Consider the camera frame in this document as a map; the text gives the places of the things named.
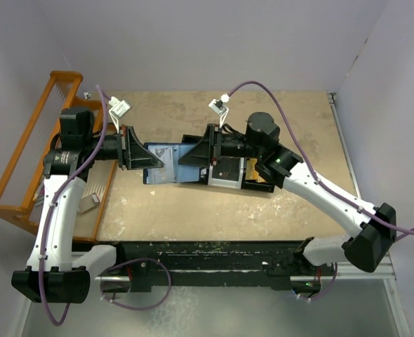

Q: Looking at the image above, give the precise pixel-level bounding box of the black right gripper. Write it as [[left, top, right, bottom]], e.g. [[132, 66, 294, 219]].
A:
[[179, 123, 263, 167]]

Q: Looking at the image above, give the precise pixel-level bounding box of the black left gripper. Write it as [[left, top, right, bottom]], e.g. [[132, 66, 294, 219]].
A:
[[84, 125, 163, 169]]

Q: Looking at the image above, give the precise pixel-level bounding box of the silver VIP card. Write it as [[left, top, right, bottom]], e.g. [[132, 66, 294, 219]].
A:
[[148, 145, 177, 181]]

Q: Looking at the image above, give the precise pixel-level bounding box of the blue leather card holder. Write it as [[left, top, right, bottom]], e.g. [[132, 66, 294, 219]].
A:
[[143, 143, 208, 185]]

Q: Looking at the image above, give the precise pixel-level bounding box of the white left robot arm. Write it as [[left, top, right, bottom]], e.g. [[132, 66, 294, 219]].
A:
[[11, 106, 163, 303]]

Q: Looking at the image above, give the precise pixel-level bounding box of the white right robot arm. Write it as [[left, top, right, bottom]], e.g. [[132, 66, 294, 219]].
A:
[[178, 112, 396, 275]]

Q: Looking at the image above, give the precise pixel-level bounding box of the pile of black cards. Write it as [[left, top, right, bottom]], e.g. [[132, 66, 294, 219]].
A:
[[212, 157, 240, 181]]

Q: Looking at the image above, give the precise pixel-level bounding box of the pile of gold cards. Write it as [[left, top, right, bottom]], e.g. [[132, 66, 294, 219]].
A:
[[245, 159, 266, 183]]

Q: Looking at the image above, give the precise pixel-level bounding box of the black bin with gold cards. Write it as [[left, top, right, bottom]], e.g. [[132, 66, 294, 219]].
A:
[[241, 158, 274, 193]]

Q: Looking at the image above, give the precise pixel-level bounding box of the white middle bin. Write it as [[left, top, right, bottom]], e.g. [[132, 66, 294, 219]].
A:
[[208, 157, 245, 190]]

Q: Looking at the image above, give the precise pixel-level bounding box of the small grey box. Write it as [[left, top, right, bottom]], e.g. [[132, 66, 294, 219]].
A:
[[77, 193, 100, 214]]

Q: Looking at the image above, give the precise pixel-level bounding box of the orange wooden rack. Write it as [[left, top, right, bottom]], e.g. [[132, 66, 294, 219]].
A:
[[0, 71, 116, 242]]

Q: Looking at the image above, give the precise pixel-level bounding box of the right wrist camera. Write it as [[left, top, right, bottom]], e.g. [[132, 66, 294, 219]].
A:
[[208, 93, 230, 128]]

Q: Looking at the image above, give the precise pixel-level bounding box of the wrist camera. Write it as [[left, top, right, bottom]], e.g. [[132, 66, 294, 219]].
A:
[[208, 93, 230, 128], [108, 96, 131, 133]]

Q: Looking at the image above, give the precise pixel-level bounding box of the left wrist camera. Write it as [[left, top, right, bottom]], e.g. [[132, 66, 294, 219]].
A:
[[108, 96, 131, 133]]

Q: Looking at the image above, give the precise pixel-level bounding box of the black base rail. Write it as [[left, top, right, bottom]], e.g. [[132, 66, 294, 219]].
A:
[[100, 241, 334, 292]]

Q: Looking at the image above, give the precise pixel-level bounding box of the aluminium frame rail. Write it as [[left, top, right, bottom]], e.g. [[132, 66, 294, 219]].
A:
[[23, 249, 396, 282]]

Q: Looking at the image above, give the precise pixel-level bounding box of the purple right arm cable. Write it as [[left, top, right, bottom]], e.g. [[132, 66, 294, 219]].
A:
[[227, 80, 414, 305]]

